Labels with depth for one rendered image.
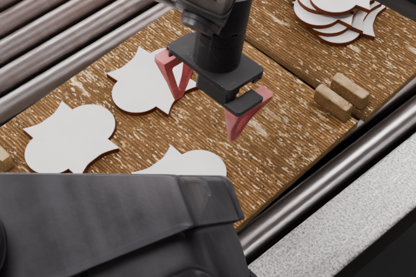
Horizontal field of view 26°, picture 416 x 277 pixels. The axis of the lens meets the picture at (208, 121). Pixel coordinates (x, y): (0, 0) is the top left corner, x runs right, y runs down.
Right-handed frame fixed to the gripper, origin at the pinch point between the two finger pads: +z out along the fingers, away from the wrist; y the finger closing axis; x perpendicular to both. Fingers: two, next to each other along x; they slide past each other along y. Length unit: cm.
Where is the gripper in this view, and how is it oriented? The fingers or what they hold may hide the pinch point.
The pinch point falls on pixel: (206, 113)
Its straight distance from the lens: 113.7
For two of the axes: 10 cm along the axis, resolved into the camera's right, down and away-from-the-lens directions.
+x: -6.8, 4.3, -5.9
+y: -7.2, -5.4, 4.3
